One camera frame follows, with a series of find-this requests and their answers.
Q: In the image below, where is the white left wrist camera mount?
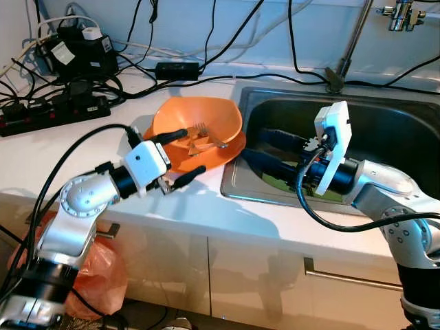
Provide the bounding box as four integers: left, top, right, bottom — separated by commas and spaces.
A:
122, 140, 173, 197

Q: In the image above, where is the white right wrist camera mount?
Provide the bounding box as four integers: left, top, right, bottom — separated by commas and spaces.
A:
313, 101, 353, 197

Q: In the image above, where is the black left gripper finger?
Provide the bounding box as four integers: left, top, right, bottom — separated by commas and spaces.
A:
153, 128, 190, 146
172, 165, 208, 191

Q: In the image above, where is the white hose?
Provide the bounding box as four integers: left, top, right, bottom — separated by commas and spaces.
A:
418, 5, 440, 19

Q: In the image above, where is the short metal cabinet handle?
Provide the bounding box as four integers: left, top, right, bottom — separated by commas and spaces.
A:
96, 223, 122, 240

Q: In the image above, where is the black power strip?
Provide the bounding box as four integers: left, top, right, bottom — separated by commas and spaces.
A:
0, 91, 111, 138

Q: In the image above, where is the grey robot foot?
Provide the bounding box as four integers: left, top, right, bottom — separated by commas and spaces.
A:
165, 316, 194, 330

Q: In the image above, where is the orange plastic bowl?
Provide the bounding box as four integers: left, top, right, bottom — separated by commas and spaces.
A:
151, 96, 245, 157

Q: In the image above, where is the small black power adapter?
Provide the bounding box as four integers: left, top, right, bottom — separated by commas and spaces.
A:
155, 62, 202, 80

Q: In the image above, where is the white plug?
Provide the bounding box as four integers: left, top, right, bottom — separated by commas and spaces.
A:
81, 27, 105, 41

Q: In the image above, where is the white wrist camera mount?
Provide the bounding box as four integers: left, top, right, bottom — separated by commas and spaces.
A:
122, 140, 173, 197
313, 101, 353, 197

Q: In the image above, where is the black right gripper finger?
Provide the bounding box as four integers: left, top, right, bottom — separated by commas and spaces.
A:
241, 148, 303, 185
258, 128, 310, 153

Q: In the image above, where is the long metal cabinet handle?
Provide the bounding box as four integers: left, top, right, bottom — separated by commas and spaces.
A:
304, 257, 404, 294

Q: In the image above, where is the green plate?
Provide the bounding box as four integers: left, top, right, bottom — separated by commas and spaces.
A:
265, 172, 348, 205

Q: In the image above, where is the orange plastic bag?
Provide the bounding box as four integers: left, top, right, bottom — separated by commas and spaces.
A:
10, 212, 129, 321

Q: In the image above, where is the stainless steel sink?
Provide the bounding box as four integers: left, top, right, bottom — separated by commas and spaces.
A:
220, 86, 440, 211

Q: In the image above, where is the chrome faucet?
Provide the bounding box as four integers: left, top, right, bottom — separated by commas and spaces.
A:
323, 0, 427, 94

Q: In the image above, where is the metal fork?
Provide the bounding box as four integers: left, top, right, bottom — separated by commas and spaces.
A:
189, 122, 230, 150

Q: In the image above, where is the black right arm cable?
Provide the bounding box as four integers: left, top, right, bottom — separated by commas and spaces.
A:
295, 146, 440, 234

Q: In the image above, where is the black charger box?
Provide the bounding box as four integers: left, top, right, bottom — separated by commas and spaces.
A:
34, 26, 115, 83

